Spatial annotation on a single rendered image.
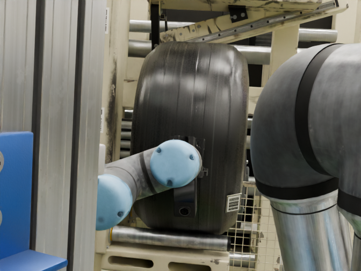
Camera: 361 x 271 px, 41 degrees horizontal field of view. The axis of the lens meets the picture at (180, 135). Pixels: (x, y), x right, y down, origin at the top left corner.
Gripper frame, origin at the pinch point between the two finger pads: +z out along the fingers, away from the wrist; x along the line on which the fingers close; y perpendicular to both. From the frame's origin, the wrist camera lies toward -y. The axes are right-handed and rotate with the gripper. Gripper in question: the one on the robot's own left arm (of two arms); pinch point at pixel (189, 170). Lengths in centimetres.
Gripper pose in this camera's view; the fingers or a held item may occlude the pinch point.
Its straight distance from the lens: 111.7
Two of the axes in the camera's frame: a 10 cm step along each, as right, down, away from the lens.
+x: -9.9, -0.7, 1.0
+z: 1.0, 0.4, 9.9
